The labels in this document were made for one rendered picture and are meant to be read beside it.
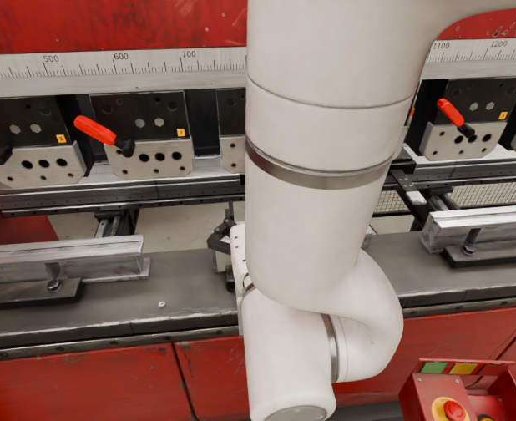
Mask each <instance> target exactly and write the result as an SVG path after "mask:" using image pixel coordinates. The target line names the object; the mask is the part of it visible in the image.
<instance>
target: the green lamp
mask: <svg viewBox="0 0 516 421"><path fill-rule="evenodd" d="M446 366H447V363H425V365H424V366H423V368H422V370H421V372H420V373H441V372H442V371H443V369H444V368H445V367H446Z"/></svg>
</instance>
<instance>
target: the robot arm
mask: <svg viewBox="0 0 516 421"><path fill-rule="evenodd" d="M510 8H516V0H247V50H246V105H245V224H239V225H238V224H237V223H235V220H234V210H233V201H231V200H230V201H229V209H225V219H224V220H223V223H221V224H220V225H219V226H217V227H216V228H215V229H214V232H213V233H212V234H211V235H210V236H209V238H208V239H207V240H206V243H207V247H208V248H210V249H212V250H215V251H219V252H222V253H225V254H227V255H230V256H231V260H232V267H233V272H234V277H235V282H236V285H237V287H238V290H239V292H241V293H242V297H238V299H237V304H238V307H239V308H241V312H242V323H243V333H244V344H245V364H246V374H247V385H248V395H249V405H250V419H251V421H325V420H326V419H327V418H329V417H330V416H331V415H332V414H333V412H334V411H335V408H336V400H335V396H334V393H333V389H332V385H331V384H332V383H340V382H351V381H357V380H363V379H366V378H371V377H374V376H376V375H378V374H379V373H380V372H381V371H382V370H383V369H384V368H385V367H386V366H387V365H388V364H389V362H390V360H391V359H392V356H393V354H394V353H395V351H396V350H397V346H398V344H399V343H400V340H401V337H402V331H403V315H402V309H401V305H400V302H399V300H398V298H397V294H396V293H395V291H394V289H393V287H392V285H391V283H390V281H389V280H388V278H387V276H386V275H385V273H384V272H383V270H382V269H381V267H380V266H379V265H378V264H377V263H376V262H375V261H374V260H373V259H372V258H371V257H370V256H369V255H368V254H367V253H366V252H365V251H364V250H363V249H361V247H362V243H363V240H364V238H365V235H366V233H367V228H368V226H369V224H370V221H371V218H372V214H373V211H374V210H375V207H376V204H377V201H378V198H379V195H380V193H381V190H382V187H383V184H384V181H385V179H386V177H387V172H388V170H389V167H390V164H391V163H392V158H393V156H394V153H395V150H396V148H397V144H398V141H399V139H400V136H401V133H402V129H403V126H404V124H405V121H406V118H407V114H408V111H409V109H410V106H411V104H412V100H413V97H414V94H415V92H416V89H417V85H418V82H419V79H420V77H421V74H422V70H423V67H424V65H425V63H426V60H427V56H428V54H429V51H430V49H431V47H432V45H433V43H434V42H435V40H436V39H437V37H438V36H439V35H440V33H441V32H442V31H443V30H445V29H446V28H447V27H449V26H450V25H452V24H453V23H455V22H457V21H459V20H461V19H464V18H467V17H470V16H473V15H476V14H480V13H487V12H492V11H498V10H504V9H510ZM225 236H228V237H229V238H230V243H228V242H225V241H221V239H222V238H224V237H225Z"/></svg>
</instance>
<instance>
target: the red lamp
mask: <svg viewBox="0 0 516 421"><path fill-rule="evenodd" d="M507 366H508V365H489V364H486V365H485V366H484V367H483V368H482V370H481V371H480V372H479V373H478V375H494V376H498V375H499V374H500V373H501V372H502V371H503V370H504V369H505V368H506V367H507Z"/></svg>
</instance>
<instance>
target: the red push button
mask: <svg viewBox="0 0 516 421"><path fill-rule="evenodd" d="M443 409H444V412H445V416H446V418H447V419H448V420H449V421H464V419H465V417H466V413H465V410H464V409H463V407H462V406H461V405H460V404H459V403H457V402H455V401H452V400H451V401H447V402H446V403H445V404H444V405H443Z"/></svg>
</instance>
